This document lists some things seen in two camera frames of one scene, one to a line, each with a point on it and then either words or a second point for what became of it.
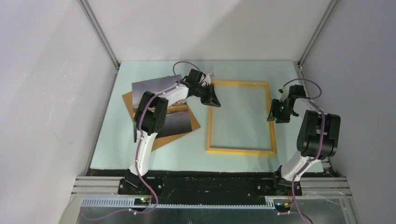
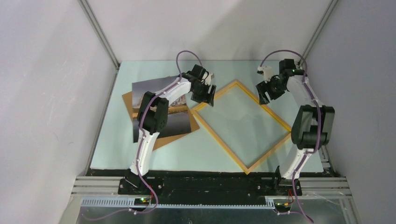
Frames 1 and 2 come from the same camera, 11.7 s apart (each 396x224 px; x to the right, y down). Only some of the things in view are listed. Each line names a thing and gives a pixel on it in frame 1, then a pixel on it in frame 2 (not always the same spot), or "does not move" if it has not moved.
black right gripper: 274,111 → 263,87
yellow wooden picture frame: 272,152 → 273,115
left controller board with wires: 144,201 does not move
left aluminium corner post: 101,33 does not move
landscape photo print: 179,121 does not move
